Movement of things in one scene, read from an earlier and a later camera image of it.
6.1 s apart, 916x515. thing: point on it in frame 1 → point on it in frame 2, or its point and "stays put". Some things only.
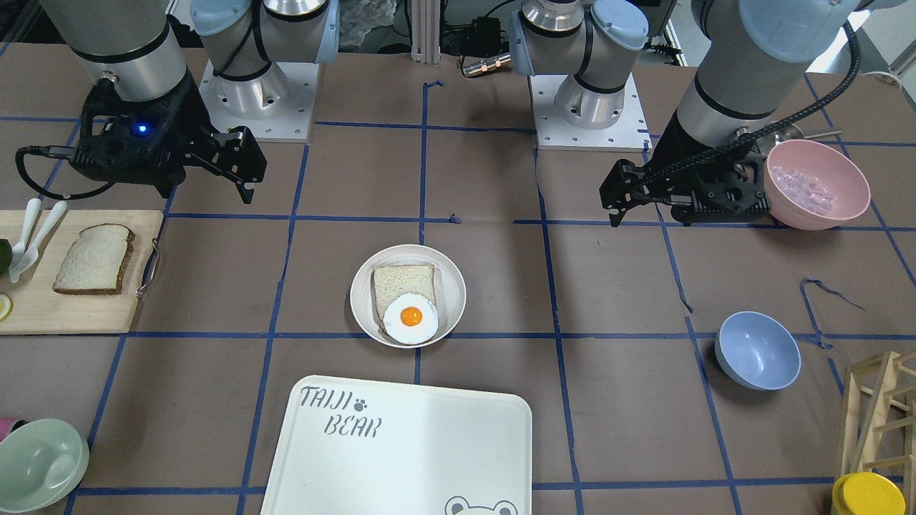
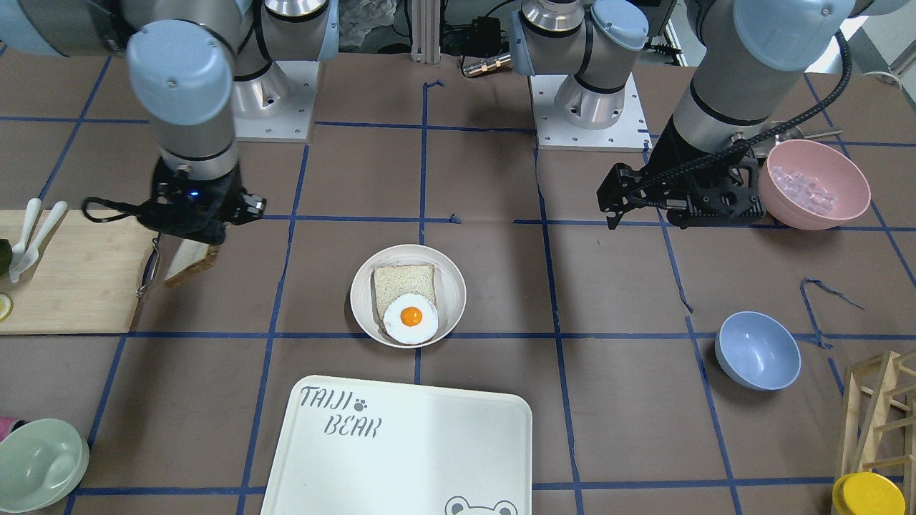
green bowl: [42, 462] stays put
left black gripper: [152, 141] → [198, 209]
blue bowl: [756, 350] stays put
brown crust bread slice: [96, 262] → [180, 258]
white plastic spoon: [32, 253] stays put
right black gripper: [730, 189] stays put
